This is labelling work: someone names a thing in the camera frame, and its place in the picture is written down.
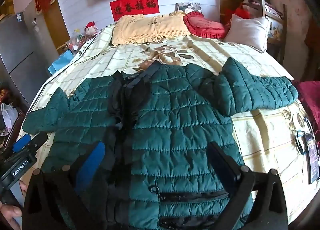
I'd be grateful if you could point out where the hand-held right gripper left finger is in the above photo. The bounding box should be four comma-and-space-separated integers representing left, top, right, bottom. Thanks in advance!
22, 142, 110, 230

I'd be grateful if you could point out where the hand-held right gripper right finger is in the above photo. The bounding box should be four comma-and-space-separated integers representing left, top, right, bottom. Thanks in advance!
207, 141, 289, 230

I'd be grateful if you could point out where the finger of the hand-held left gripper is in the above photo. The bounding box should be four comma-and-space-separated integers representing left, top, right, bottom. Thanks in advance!
12, 134, 32, 153
25, 132, 48, 154

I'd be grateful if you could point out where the green quilted jacket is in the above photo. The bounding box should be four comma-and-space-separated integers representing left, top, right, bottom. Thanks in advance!
22, 57, 299, 230

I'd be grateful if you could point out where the person's left hand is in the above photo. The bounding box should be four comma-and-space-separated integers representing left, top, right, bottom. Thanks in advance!
0, 179, 28, 230

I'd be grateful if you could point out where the white plastic bag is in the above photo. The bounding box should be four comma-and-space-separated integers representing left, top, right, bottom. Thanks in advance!
1, 102, 19, 133

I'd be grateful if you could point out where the floral checked bedsheet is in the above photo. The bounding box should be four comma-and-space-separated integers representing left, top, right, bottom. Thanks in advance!
19, 23, 315, 225

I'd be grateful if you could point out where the blue paper bag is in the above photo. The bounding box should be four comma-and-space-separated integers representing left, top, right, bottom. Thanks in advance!
48, 51, 73, 75

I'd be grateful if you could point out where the grey refrigerator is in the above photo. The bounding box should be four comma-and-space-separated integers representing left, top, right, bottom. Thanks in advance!
0, 12, 38, 110

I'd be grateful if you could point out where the dark red blanket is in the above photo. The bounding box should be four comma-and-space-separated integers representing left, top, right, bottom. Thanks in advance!
292, 80, 320, 143

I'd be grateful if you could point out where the clear plastic bottle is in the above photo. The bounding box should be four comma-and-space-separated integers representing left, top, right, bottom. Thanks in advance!
72, 29, 83, 46

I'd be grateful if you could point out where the plush toy with red hat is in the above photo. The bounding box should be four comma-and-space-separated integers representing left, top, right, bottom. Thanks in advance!
84, 21, 99, 39

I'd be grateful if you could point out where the white pillow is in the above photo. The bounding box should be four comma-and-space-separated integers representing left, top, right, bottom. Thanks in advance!
224, 14, 270, 53

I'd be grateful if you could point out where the red garment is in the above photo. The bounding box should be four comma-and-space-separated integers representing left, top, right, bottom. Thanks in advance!
183, 12, 229, 39

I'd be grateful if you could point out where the bright red cloth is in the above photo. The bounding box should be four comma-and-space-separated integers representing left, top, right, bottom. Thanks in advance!
222, 2, 250, 20

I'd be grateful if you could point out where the wooden chair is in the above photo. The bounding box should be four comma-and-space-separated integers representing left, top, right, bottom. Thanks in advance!
260, 0, 288, 65

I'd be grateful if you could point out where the framed photo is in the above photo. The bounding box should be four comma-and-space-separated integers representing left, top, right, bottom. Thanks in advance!
175, 2, 202, 15

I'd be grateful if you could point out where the black device with blue strap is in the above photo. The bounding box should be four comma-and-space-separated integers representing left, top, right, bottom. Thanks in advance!
295, 117, 320, 185

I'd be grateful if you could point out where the red wall poster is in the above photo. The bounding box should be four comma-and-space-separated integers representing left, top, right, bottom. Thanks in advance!
110, 0, 160, 22

